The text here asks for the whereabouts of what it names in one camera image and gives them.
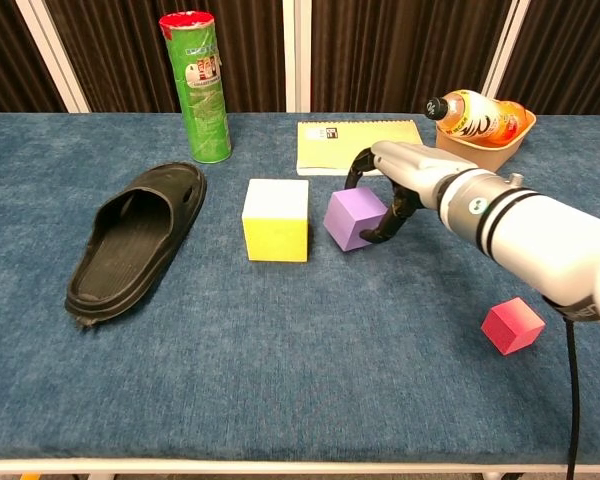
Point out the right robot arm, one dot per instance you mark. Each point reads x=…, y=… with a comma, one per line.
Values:
x=530, y=235

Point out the green chips can red lid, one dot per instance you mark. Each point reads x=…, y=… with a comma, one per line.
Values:
x=202, y=100

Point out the black rubber slipper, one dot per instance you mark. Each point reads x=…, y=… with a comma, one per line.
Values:
x=125, y=250

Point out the dark brown curtain partition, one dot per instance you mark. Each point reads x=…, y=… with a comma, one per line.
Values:
x=10, y=60
x=570, y=50
x=390, y=55
x=120, y=55

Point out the small red cube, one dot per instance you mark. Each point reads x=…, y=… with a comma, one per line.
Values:
x=510, y=325

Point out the yellow spiral notepad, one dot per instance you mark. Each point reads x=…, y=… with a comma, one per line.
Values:
x=330, y=147

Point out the large yellow cube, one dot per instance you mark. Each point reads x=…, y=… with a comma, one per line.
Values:
x=275, y=225

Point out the orange plastic bowl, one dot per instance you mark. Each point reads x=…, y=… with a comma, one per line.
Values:
x=485, y=152

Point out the medium purple cube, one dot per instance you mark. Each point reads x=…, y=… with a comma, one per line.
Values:
x=350, y=220

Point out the orange drink bottle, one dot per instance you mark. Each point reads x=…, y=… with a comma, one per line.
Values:
x=480, y=120

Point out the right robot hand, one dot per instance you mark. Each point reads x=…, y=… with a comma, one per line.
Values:
x=425, y=172

